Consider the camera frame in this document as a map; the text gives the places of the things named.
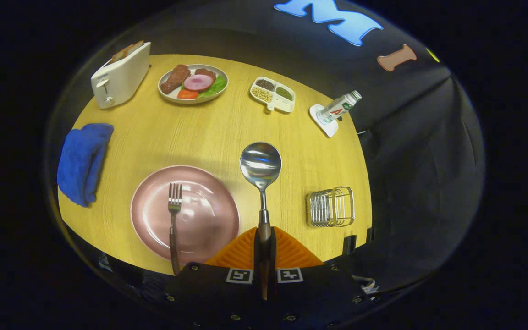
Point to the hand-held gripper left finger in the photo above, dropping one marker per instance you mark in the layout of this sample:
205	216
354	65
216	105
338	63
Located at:
213	293

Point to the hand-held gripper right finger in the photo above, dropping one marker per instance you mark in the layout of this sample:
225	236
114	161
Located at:
319	293

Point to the black table clamp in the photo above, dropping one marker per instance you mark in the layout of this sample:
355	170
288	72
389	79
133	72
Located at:
349	244
370	234

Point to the pink round plate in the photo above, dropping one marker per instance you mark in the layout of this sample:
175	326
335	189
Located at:
209	215

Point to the white square coaster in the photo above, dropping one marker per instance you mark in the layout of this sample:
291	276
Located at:
324	129

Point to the white plastic drink bottle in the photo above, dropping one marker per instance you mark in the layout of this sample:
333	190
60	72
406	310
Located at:
337	109

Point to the blue towel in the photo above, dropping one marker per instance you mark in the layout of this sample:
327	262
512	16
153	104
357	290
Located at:
80	160

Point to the white divided seasoning tray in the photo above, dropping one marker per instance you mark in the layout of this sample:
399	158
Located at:
287	106

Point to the white oval food plate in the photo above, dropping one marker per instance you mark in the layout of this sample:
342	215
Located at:
173	95

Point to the green lettuce leaf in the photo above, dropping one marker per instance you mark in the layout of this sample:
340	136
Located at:
218	86

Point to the pink ham slice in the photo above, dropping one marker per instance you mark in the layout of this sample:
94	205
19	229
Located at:
198	82

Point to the large brown steak piece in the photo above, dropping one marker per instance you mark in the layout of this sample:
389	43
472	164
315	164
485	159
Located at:
176	78

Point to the small brown steak piece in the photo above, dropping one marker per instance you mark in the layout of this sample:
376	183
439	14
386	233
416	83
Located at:
205	72

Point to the white toaster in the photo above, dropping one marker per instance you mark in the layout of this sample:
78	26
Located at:
122	78

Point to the toast slice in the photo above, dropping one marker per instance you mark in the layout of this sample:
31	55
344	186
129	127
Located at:
135	46
119	54

